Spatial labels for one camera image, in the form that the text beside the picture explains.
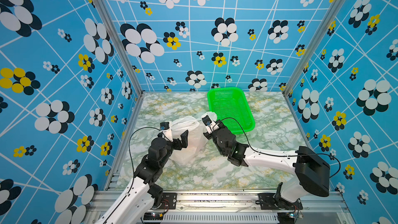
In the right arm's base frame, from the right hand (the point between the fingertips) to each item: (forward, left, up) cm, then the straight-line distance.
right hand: (210, 117), depth 76 cm
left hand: (-5, +15, -4) cm, 16 cm away
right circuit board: (-39, -34, -25) cm, 57 cm away
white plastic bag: (-5, +7, -12) cm, 15 cm away
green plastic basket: (+26, -16, -24) cm, 39 cm away
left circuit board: (-39, +27, -26) cm, 54 cm away
